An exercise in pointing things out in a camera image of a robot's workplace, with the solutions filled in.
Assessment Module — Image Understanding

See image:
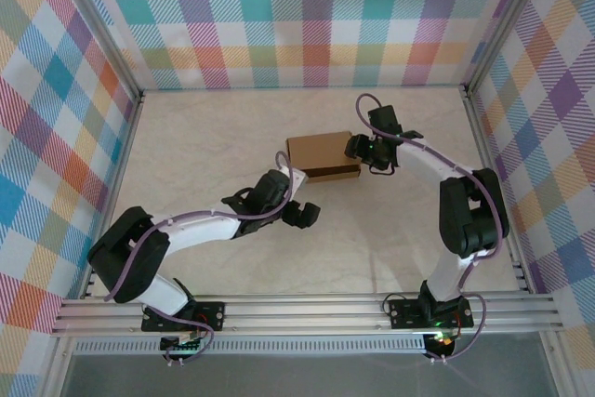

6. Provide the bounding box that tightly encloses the long aluminium mounting rail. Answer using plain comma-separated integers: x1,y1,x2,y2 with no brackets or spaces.
49,293,564,337

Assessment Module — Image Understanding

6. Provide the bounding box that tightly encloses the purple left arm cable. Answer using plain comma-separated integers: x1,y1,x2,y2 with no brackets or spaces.
102,150,303,365

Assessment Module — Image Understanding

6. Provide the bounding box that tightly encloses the aluminium frame leg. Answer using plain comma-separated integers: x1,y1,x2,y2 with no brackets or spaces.
538,331,580,397
39,336,78,397

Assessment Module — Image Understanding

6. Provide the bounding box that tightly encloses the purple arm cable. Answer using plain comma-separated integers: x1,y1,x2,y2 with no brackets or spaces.
355,92,512,365
102,150,303,365

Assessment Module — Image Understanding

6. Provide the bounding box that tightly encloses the brown cardboard box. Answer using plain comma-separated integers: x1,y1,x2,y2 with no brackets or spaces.
285,130,362,185

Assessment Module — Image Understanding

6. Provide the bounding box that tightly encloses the aluminium side rail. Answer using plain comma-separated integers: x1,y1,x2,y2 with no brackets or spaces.
79,89,146,300
462,85,534,294

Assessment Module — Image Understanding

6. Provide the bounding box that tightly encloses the slotted grey cable duct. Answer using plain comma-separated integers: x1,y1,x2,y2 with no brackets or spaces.
73,338,428,355

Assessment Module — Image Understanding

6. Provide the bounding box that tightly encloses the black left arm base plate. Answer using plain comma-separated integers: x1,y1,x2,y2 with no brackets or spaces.
140,301,226,334

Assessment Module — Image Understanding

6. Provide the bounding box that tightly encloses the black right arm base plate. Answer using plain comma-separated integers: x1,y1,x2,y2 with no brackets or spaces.
388,297,474,329

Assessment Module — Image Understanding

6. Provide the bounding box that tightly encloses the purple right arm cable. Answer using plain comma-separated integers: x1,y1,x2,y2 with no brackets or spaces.
355,92,512,365

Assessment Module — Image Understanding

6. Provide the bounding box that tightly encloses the aluminium corner post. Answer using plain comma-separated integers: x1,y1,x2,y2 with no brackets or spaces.
462,0,554,96
46,0,144,99

